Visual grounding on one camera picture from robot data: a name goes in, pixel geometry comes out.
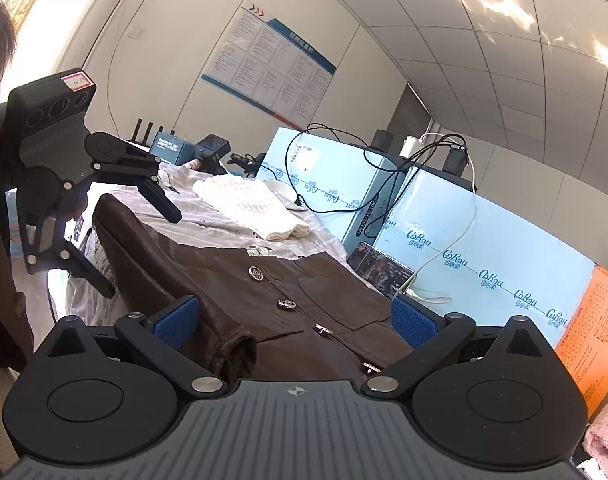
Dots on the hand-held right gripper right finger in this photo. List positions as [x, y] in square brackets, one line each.
[413, 324]

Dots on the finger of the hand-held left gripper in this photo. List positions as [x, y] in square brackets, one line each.
[159, 200]
[91, 274]

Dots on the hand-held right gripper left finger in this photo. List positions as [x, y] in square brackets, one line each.
[176, 324]

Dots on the brown leather jacket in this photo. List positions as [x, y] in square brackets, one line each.
[183, 260]

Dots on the light grey shirt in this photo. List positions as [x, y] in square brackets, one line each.
[196, 210]

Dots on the small teal box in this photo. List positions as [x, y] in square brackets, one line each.
[171, 147]

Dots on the black router with antennas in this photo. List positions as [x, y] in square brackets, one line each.
[146, 140]

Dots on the printed photo card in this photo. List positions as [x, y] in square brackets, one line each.
[381, 270]

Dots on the black electronic device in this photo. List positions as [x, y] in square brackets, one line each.
[212, 147]

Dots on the person's brown coat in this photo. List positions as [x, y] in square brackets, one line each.
[3, 280]

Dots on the folded cream knit sweater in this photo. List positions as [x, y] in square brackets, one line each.
[256, 207]

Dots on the light blue cardboard box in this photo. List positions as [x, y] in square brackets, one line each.
[484, 230]
[334, 170]

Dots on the white bowl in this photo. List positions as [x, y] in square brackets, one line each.
[281, 190]

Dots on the black power adapter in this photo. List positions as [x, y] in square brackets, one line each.
[454, 160]

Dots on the orange printed sheet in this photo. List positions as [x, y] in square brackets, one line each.
[596, 330]

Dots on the dark door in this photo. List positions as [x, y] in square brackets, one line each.
[409, 115]

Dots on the pink knit cloth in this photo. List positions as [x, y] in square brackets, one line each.
[606, 440]

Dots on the wall poster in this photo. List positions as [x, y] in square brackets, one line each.
[269, 65]

